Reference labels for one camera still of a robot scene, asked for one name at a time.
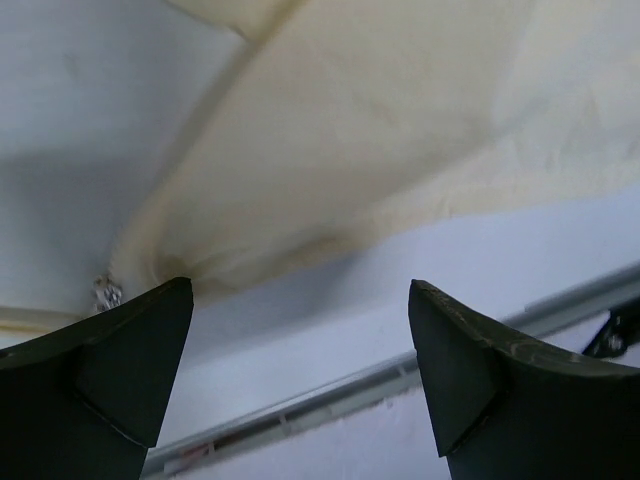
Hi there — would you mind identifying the metal zipper slider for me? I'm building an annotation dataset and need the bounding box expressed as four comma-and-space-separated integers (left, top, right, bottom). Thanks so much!
93, 275, 123, 314

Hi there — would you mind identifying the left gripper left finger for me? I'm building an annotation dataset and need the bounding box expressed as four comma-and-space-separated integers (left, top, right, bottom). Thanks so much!
1, 277, 193, 480

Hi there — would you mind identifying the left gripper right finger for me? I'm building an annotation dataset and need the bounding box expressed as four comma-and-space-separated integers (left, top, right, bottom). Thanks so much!
408, 280, 639, 479

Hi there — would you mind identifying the cream yellow jacket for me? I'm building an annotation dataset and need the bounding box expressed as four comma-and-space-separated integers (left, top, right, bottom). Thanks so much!
0, 0, 640, 334

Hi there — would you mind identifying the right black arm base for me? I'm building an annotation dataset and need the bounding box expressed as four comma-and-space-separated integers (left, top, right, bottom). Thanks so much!
582, 313, 639, 359

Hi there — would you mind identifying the aluminium table frame rail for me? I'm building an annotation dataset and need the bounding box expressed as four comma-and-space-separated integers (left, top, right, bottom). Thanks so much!
141, 264, 639, 479

